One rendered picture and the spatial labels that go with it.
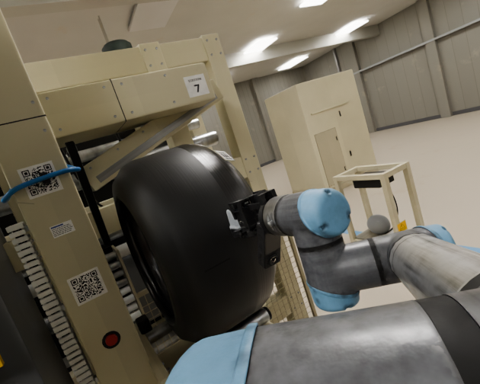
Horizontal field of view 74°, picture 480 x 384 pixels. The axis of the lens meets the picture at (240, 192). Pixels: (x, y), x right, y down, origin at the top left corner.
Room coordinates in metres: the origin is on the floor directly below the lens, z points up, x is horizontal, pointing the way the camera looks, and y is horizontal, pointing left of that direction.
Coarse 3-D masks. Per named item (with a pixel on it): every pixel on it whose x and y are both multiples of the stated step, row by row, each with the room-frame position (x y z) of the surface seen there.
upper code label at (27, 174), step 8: (24, 168) 0.78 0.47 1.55; (32, 168) 0.79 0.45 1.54; (40, 168) 0.79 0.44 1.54; (48, 168) 0.80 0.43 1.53; (24, 176) 0.78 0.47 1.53; (32, 176) 0.78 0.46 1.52; (56, 176) 0.81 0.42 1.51; (40, 184) 0.79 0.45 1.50; (48, 184) 0.79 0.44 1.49; (56, 184) 0.80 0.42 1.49; (32, 192) 0.78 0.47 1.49; (40, 192) 0.78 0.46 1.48; (48, 192) 0.79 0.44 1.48
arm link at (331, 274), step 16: (336, 240) 0.46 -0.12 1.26; (304, 256) 0.48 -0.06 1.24; (320, 256) 0.46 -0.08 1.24; (336, 256) 0.46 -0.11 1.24; (352, 256) 0.45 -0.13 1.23; (368, 256) 0.44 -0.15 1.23; (320, 272) 0.46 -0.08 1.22; (336, 272) 0.45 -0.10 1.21; (352, 272) 0.44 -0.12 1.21; (368, 272) 0.44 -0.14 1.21; (320, 288) 0.46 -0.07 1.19; (336, 288) 0.45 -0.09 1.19; (352, 288) 0.45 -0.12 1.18; (368, 288) 0.45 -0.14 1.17; (320, 304) 0.46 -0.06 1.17; (336, 304) 0.45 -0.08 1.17; (352, 304) 0.45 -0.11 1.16
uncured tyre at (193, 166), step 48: (192, 144) 1.00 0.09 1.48; (144, 192) 0.79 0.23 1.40; (192, 192) 0.79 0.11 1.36; (240, 192) 0.82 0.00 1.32; (144, 240) 1.22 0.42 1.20; (192, 240) 0.72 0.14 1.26; (240, 240) 0.77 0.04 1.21; (192, 288) 0.71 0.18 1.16; (240, 288) 0.77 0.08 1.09; (192, 336) 0.79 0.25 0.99
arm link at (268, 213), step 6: (276, 198) 0.56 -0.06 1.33; (270, 204) 0.56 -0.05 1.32; (264, 210) 0.57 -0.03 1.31; (270, 210) 0.55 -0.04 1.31; (264, 216) 0.56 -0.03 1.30; (270, 216) 0.55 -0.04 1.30; (264, 222) 0.56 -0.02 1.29; (270, 222) 0.54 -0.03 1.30; (270, 228) 0.55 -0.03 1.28; (276, 228) 0.54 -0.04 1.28; (276, 234) 0.56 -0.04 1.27; (282, 234) 0.54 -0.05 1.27
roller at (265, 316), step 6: (264, 306) 0.95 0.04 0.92; (258, 312) 0.92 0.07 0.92; (264, 312) 0.92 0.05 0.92; (270, 312) 0.93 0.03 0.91; (246, 318) 0.91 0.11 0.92; (252, 318) 0.91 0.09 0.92; (258, 318) 0.91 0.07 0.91; (264, 318) 0.91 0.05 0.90; (270, 318) 0.93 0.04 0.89; (240, 324) 0.89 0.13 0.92; (246, 324) 0.89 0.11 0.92; (258, 324) 0.90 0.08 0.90; (228, 330) 0.89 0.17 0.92; (234, 330) 0.88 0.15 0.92; (168, 372) 0.78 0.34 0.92
